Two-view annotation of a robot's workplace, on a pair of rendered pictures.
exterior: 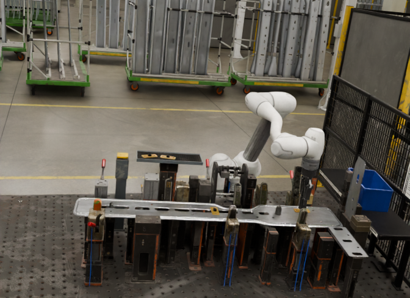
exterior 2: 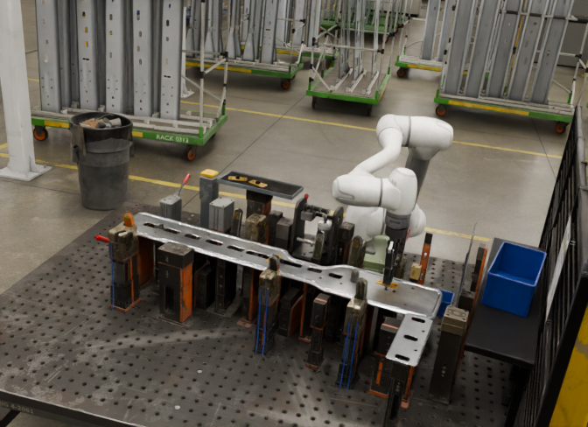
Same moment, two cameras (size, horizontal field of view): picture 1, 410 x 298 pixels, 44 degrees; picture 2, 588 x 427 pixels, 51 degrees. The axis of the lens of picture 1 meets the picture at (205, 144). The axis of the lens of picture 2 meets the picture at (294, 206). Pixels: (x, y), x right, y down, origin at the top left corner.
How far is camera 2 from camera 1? 134 cm
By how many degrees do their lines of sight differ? 28
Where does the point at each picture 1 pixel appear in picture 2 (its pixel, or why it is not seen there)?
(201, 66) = (541, 92)
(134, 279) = (162, 316)
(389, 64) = not seen: outside the picture
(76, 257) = not seen: hidden behind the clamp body
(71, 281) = (102, 299)
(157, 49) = (478, 64)
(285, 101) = (430, 130)
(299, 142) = (368, 185)
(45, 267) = (93, 279)
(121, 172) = (205, 192)
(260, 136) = not seen: hidden behind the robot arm
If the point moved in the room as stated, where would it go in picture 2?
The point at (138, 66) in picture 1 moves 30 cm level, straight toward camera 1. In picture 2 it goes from (451, 85) to (446, 88)
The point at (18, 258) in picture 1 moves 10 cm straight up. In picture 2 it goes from (79, 264) to (78, 245)
